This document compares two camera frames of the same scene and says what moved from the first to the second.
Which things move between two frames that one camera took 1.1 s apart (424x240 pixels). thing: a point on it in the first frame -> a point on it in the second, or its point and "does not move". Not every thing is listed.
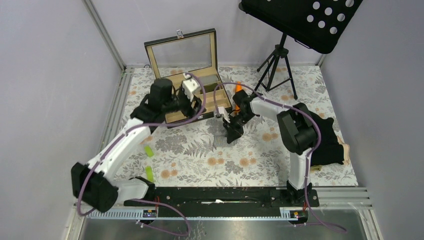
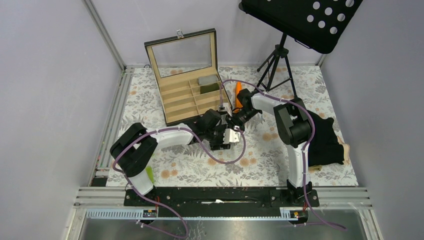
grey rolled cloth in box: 209,79 does not move
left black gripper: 190,112 -> 219,145
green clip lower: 149,174 does not move
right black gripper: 233,132 does not move
